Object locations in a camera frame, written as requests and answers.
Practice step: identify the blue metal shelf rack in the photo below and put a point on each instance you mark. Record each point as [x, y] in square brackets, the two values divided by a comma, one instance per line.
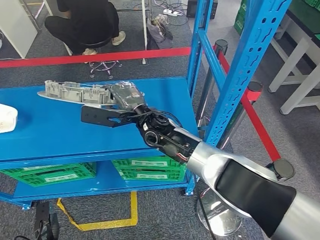
[50, 132]

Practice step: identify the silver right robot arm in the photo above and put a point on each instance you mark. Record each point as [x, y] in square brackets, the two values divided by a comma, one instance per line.
[212, 162]

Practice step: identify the green crate stack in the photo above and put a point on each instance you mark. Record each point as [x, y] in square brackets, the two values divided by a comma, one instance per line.
[240, 20]

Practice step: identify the person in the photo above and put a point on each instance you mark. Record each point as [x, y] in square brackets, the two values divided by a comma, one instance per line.
[84, 20]

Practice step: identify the black round stool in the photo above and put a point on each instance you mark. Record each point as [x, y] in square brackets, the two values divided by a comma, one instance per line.
[103, 66]

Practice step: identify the green plastic folding crate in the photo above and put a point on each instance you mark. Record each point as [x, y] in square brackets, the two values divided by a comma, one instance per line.
[124, 175]
[84, 167]
[120, 164]
[32, 180]

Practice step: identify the black box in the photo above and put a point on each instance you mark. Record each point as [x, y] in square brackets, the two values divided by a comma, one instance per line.
[213, 10]

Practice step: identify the yellow floor tape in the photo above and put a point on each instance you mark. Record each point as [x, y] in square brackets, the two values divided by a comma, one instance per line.
[133, 208]

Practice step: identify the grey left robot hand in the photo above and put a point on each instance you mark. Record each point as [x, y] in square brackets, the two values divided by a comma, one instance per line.
[54, 228]

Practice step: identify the white table leg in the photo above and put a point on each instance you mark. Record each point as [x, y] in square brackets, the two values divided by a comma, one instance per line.
[143, 23]

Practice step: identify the white plastic part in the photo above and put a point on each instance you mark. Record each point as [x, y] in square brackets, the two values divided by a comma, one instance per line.
[7, 118]

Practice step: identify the white power strip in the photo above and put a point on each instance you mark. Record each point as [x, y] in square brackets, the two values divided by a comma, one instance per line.
[172, 12]

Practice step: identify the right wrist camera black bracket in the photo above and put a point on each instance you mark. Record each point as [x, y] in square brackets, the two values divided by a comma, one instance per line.
[95, 116]

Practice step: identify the silver plastic wheel hubcap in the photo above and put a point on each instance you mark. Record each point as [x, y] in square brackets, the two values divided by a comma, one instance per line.
[75, 94]

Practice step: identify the grey bag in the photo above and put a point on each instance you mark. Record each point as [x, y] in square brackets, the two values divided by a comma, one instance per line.
[155, 36]

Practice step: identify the red barrier belt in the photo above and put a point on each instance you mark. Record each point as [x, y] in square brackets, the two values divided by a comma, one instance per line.
[222, 61]
[263, 132]
[100, 57]

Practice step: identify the white workbench green top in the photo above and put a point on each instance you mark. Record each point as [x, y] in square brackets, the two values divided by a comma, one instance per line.
[317, 37]

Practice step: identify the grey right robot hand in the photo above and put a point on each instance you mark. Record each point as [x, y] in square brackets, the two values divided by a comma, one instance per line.
[130, 96]

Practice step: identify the white workbench dark top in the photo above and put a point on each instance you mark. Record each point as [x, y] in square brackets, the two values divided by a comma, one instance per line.
[300, 13]

